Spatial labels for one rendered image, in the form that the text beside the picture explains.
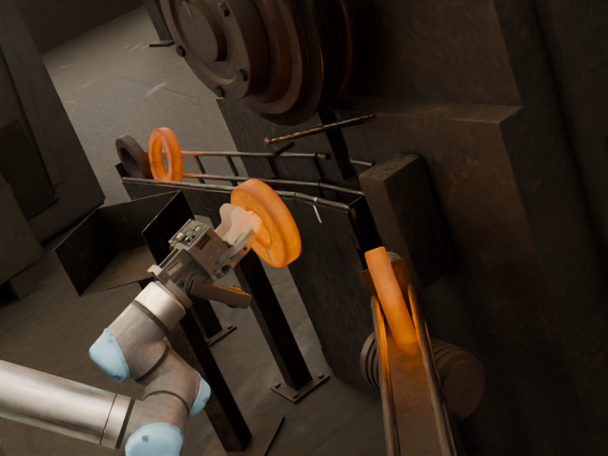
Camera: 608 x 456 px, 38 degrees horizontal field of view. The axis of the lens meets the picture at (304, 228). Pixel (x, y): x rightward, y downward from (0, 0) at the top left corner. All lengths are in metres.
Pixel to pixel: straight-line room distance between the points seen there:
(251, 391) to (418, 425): 1.48
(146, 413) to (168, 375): 0.10
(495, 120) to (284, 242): 0.38
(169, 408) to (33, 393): 0.19
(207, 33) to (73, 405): 0.69
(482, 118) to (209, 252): 0.48
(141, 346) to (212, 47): 0.56
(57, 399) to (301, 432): 1.18
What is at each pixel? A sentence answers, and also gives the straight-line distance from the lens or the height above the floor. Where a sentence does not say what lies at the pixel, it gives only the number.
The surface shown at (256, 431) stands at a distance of 2.45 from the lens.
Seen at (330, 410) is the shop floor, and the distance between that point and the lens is 2.41.
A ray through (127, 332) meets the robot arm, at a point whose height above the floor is 0.81.
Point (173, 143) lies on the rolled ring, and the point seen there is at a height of 0.72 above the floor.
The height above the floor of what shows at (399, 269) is 0.70.
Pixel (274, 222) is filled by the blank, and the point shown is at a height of 0.85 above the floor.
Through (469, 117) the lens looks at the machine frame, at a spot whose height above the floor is 0.87.
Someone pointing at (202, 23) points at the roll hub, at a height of 1.13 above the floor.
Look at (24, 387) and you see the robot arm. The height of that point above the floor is 0.84.
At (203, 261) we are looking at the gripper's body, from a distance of 1.38.
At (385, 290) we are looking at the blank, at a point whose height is 0.75.
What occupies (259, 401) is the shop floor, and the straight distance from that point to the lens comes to 2.57.
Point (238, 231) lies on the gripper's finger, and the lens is 1.42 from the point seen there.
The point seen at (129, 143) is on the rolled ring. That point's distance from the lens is 2.69.
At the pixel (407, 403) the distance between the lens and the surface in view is 1.23.
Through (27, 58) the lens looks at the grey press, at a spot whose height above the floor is 0.86.
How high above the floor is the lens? 1.38
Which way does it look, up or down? 23 degrees down
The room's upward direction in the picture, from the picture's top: 22 degrees counter-clockwise
